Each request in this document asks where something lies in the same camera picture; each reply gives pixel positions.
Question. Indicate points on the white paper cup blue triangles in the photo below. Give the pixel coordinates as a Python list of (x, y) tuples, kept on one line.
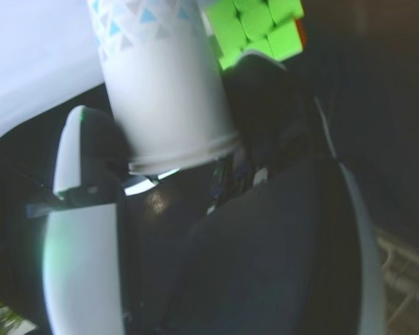
[(160, 104)]

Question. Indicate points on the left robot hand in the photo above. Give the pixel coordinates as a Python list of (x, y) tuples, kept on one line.
[(248, 244)]

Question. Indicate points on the Rubik's cube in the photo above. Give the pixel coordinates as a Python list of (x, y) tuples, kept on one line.
[(258, 24)]

